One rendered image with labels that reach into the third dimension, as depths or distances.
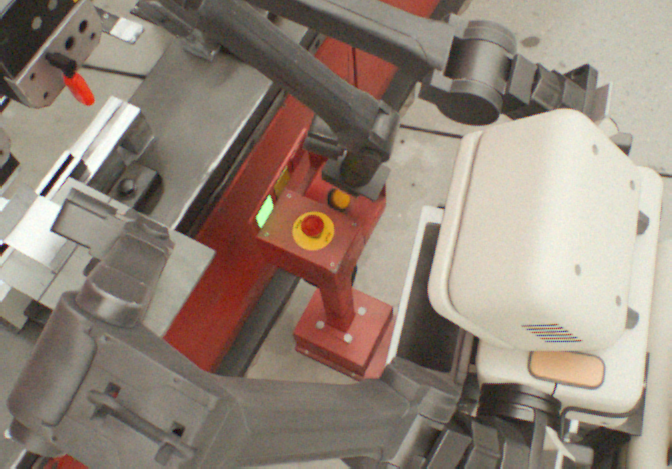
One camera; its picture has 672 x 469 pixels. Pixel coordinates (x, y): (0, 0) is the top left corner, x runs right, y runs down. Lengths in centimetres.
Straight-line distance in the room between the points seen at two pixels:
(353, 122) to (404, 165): 120
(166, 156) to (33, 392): 91
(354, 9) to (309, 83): 18
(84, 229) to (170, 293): 25
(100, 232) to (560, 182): 50
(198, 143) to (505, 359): 72
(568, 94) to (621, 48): 164
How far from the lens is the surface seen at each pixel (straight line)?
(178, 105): 144
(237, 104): 141
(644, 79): 258
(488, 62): 96
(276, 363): 213
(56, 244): 123
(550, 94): 99
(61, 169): 129
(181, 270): 116
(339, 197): 147
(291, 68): 107
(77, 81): 109
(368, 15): 94
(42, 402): 52
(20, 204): 126
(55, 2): 107
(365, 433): 69
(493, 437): 84
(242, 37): 103
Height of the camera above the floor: 205
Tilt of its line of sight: 65 degrees down
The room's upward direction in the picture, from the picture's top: 8 degrees counter-clockwise
